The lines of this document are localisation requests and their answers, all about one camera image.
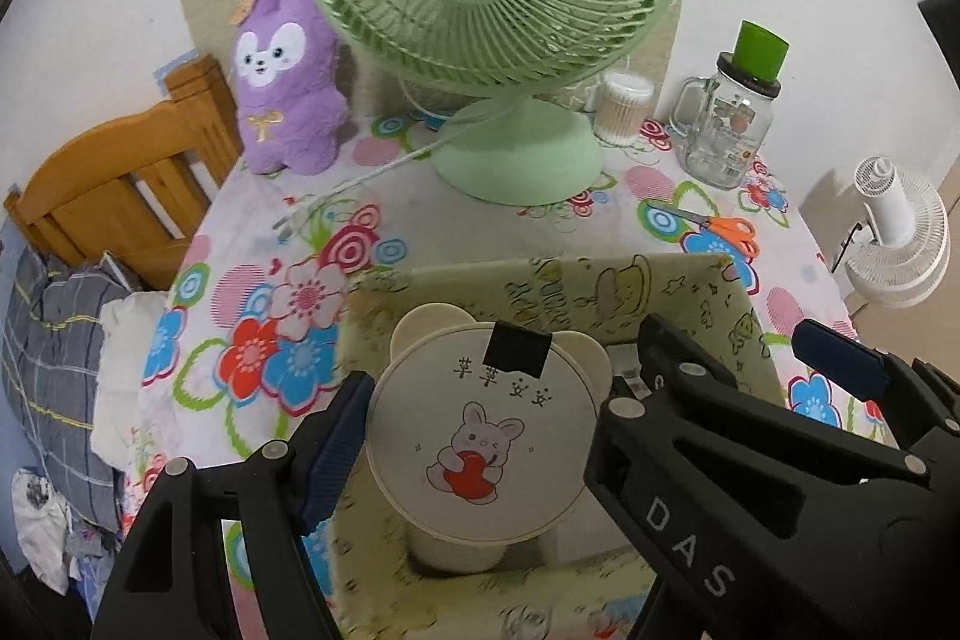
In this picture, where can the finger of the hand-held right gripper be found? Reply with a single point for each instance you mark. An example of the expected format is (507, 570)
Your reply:
(832, 355)
(660, 347)

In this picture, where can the white floor fan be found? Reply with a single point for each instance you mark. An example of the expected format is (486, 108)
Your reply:
(892, 220)

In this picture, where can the cartoon-print fabric storage box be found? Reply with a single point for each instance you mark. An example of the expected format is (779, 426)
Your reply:
(675, 302)

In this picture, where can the purple plush toy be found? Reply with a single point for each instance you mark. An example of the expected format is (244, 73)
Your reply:
(289, 100)

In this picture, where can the green plastic cup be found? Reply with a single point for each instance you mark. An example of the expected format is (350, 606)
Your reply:
(759, 48)

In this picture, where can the beige bear-shaped rabbit-print box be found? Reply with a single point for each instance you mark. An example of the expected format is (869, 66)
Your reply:
(420, 415)

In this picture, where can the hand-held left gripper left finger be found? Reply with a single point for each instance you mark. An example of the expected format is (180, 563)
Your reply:
(337, 452)

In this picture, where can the crumpled printed cloth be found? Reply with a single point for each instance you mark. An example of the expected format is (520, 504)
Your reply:
(45, 520)

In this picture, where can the floral tablecloth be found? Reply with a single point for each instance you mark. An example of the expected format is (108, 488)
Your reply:
(450, 235)

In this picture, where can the clear cotton swab container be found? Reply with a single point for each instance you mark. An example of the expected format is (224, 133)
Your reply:
(622, 111)

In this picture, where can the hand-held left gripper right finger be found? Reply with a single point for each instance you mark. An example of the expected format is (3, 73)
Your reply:
(817, 557)

